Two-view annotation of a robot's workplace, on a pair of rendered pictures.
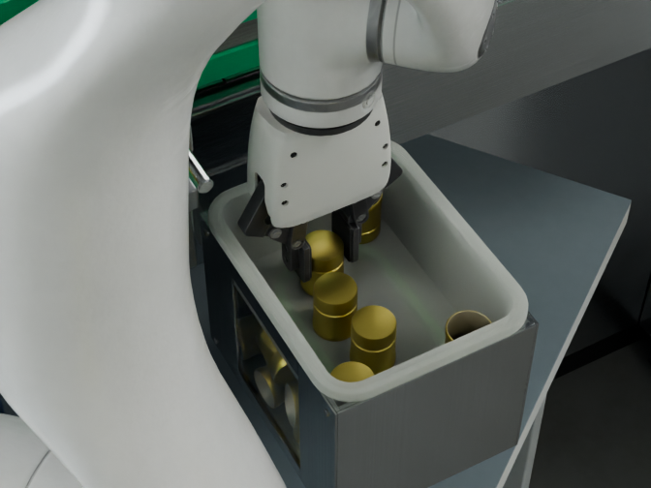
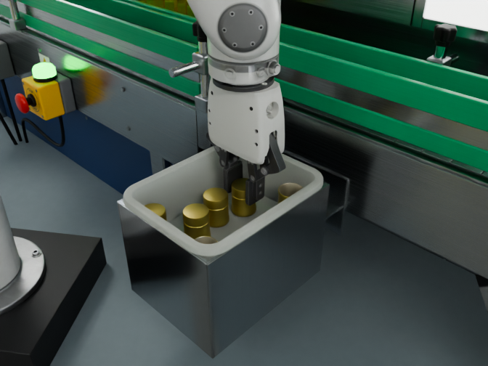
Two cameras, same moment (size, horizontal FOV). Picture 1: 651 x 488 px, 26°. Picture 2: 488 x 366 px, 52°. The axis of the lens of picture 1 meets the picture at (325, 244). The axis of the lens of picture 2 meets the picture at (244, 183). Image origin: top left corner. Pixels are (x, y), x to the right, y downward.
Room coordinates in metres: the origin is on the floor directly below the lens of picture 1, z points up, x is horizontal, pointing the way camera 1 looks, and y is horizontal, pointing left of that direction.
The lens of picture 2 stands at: (0.57, -0.55, 1.37)
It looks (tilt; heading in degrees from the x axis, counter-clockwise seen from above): 33 degrees down; 73
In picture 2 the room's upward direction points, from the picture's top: straight up
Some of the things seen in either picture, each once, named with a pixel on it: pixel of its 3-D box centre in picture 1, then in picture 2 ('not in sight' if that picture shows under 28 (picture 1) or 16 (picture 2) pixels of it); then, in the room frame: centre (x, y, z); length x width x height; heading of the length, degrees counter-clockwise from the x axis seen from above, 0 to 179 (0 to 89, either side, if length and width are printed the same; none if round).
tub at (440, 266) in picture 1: (362, 291); (226, 210); (0.71, -0.03, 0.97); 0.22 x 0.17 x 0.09; 29
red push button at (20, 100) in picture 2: not in sight; (26, 102); (0.43, 0.44, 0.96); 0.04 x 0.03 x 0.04; 119
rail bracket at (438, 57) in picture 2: not in sight; (442, 71); (1.03, 0.01, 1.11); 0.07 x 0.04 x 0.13; 29
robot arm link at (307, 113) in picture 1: (324, 76); (245, 64); (0.74, 0.00, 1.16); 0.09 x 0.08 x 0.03; 119
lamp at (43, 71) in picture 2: not in sight; (43, 70); (0.48, 0.47, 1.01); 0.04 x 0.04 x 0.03
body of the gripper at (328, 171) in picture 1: (321, 142); (243, 111); (0.74, 0.00, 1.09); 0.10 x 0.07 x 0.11; 119
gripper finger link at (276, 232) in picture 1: (284, 246); (226, 165); (0.72, 0.03, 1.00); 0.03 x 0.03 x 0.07; 29
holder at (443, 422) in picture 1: (343, 308); (240, 229); (0.73, -0.01, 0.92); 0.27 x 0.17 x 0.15; 29
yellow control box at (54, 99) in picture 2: not in sight; (48, 96); (0.47, 0.47, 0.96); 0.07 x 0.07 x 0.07; 29
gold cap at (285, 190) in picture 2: (359, 211); (290, 202); (0.80, -0.03, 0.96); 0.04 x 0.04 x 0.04
